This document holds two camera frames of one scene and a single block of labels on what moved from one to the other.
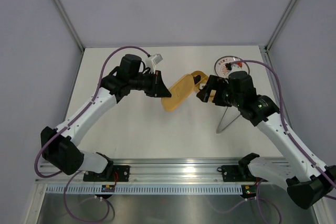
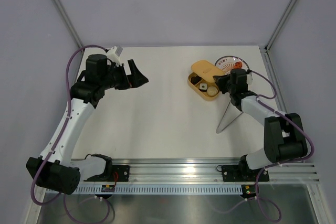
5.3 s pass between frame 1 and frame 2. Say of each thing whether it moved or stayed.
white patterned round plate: stayed
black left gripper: moved
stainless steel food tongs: stayed
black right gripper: moved
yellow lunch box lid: moved
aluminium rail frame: stayed
